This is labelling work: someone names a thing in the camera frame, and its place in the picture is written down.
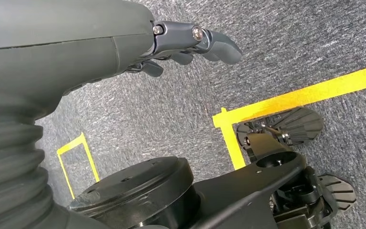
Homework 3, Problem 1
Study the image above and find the yellow floor tape square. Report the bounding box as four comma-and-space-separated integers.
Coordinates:
212, 62, 366, 171
56, 133, 101, 200

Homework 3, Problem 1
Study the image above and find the black round robot joint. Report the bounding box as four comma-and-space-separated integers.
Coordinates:
68, 156, 202, 229

